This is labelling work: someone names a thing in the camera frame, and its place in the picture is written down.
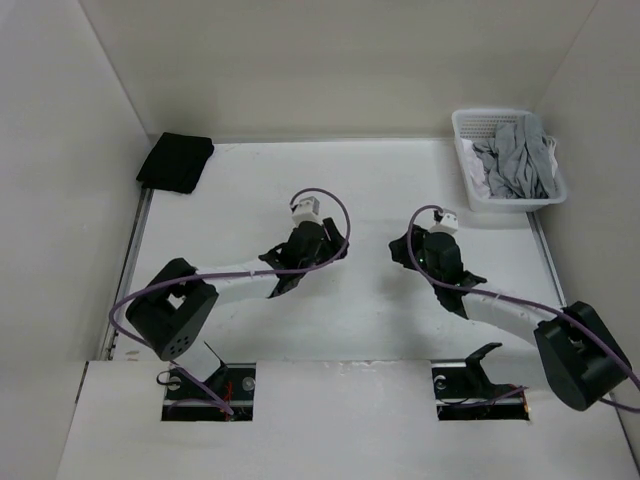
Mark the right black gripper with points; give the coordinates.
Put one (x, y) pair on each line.
(398, 251)

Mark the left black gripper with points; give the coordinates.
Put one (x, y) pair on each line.
(331, 240)

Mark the grey tank top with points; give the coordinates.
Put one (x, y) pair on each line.
(516, 160)

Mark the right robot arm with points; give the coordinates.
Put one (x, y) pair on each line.
(576, 356)

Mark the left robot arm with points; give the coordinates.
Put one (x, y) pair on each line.
(170, 318)

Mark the white tank top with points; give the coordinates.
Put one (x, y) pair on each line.
(476, 169)

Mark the folded black tank top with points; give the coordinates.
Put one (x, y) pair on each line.
(176, 163)

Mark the white plastic basket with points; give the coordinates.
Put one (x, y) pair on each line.
(478, 124)

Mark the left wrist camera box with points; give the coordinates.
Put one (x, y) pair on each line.
(306, 210)

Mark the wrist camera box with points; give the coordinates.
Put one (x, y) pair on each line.
(306, 210)
(445, 221)

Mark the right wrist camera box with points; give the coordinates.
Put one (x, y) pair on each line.
(445, 221)

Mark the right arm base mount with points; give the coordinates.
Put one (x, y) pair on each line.
(464, 392)

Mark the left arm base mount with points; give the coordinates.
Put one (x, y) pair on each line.
(184, 401)

